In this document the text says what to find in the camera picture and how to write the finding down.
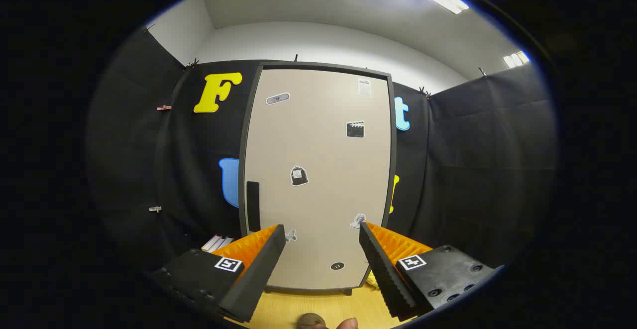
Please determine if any black backdrop cloth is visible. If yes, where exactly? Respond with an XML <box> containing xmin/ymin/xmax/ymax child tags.
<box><xmin>85</xmin><ymin>25</ymin><xmax>558</xmax><ymax>280</ymax></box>

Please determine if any beige shoe cabinet door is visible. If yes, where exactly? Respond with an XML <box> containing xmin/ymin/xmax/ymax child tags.
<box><xmin>244</xmin><ymin>69</ymin><xmax>391</xmax><ymax>290</ymax></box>

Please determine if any small ceiling light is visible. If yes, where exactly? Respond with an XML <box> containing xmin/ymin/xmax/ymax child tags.
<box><xmin>503</xmin><ymin>51</ymin><xmax>530</xmax><ymax>68</ymax></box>

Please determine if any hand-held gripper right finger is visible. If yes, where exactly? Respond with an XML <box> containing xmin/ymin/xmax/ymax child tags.
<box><xmin>358</xmin><ymin>221</ymin><xmax>503</xmax><ymax>320</ymax></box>

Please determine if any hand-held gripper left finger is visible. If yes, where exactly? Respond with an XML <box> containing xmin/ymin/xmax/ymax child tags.
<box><xmin>149</xmin><ymin>223</ymin><xmax>287</xmax><ymax>324</ymax></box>

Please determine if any dark grey shoe cabinet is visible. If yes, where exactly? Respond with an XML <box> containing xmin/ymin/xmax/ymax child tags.
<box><xmin>238</xmin><ymin>62</ymin><xmax>397</xmax><ymax>296</ymax></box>

